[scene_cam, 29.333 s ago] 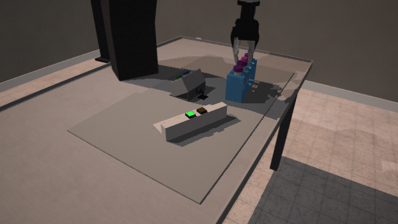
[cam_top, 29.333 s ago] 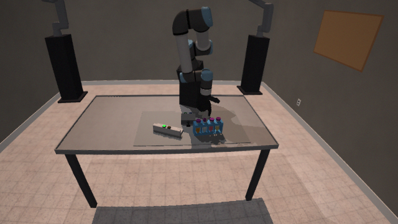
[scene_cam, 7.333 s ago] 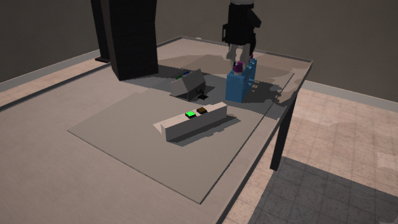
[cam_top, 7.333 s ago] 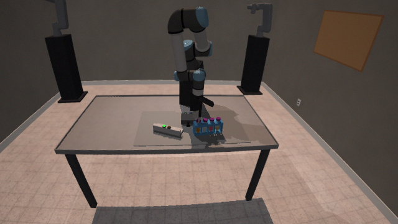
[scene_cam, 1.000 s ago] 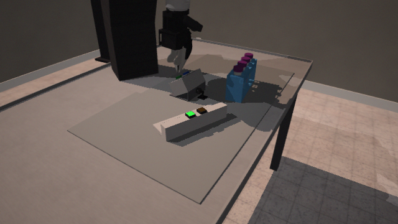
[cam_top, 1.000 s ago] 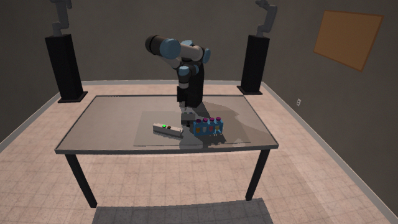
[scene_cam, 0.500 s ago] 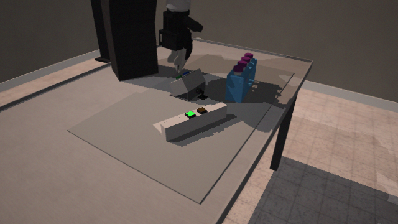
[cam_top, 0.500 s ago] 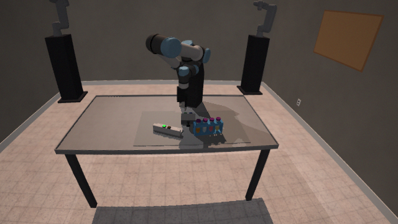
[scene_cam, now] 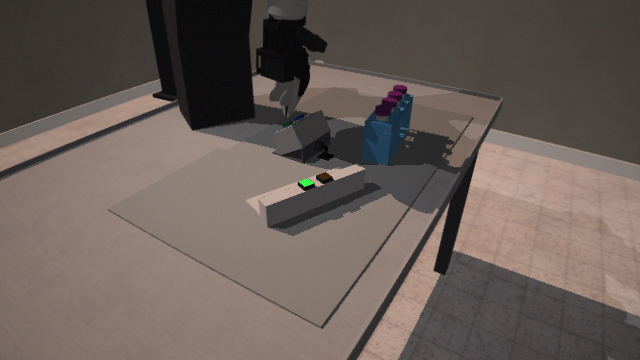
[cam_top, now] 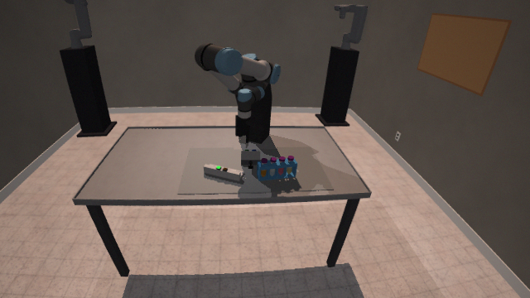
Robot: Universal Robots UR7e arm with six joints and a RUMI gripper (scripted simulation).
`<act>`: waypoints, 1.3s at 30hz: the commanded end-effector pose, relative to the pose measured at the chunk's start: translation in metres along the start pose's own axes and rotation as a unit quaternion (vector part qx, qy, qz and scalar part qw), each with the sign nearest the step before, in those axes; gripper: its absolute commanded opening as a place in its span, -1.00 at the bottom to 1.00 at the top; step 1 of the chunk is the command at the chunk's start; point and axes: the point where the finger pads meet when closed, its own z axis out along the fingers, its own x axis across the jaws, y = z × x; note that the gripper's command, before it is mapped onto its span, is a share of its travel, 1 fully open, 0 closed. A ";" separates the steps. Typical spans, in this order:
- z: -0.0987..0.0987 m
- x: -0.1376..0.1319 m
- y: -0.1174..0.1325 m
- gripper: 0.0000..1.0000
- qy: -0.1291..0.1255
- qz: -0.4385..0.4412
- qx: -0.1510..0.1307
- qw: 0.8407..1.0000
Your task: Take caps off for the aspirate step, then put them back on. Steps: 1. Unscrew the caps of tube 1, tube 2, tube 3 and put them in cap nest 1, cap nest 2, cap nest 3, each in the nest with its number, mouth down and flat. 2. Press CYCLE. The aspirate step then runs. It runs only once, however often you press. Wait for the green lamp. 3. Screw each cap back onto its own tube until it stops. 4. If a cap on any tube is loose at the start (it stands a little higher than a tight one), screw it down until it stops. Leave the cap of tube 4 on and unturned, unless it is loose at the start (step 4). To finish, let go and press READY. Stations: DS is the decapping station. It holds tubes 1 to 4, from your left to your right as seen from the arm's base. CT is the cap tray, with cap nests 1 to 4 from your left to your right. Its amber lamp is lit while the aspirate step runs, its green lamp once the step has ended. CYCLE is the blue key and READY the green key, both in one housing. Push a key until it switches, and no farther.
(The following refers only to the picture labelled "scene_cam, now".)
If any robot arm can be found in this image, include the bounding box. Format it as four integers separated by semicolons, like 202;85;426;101
268;0;327;53

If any grey flat mat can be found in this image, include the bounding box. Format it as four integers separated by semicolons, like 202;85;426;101
108;87;473;328

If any magenta round cap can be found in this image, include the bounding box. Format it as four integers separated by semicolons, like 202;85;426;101
388;91;402;101
382;97;397;109
393;85;407;95

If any dark purple screw cap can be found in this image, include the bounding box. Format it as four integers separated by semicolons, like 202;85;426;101
375;105;391;117

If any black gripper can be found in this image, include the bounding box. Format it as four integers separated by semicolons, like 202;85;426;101
256;14;310;118

